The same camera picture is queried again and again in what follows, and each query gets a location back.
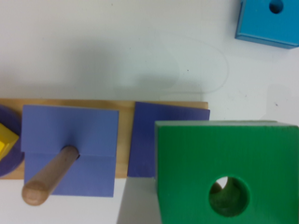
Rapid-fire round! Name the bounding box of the light purple square block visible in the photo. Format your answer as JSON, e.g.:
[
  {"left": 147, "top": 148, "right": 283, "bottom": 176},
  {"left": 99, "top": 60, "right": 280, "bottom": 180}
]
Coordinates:
[{"left": 21, "top": 105, "right": 119, "bottom": 197}]

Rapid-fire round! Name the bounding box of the blue square block with hole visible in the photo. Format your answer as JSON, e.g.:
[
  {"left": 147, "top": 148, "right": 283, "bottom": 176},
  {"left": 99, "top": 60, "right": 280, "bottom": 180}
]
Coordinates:
[{"left": 235, "top": 0, "right": 299, "bottom": 49}]

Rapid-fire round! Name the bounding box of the middle wooden peg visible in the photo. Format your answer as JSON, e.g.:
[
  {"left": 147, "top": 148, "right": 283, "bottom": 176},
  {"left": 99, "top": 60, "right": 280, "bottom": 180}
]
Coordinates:
[{"left": 21, "top": 146, "right": 79, "bottom": 206}]

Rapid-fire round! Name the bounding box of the wooden peg base board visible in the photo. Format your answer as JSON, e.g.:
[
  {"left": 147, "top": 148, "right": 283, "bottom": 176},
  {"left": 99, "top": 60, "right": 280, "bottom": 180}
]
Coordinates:
[{"left": 0, "top": 98, "right": 209, "bottom": 181}]

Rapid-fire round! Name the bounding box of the dark purple square block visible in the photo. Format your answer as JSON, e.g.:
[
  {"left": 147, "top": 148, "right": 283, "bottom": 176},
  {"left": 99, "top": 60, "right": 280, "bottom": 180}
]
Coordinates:
[{"left": 128, "top": 102, "right": 210, "bottom": 177}]

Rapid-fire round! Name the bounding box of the yellow block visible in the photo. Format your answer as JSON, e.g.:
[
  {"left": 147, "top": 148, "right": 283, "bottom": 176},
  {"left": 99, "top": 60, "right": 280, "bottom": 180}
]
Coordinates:
[{"left": 0, "top": 123, "right": 19, "bottom": 160}]

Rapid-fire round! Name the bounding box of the green square block with hole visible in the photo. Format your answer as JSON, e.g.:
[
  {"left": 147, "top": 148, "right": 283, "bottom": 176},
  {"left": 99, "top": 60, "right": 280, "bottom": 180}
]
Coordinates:
[{"left": 155, "top": 121, "right": 298, "bottom": 224}]

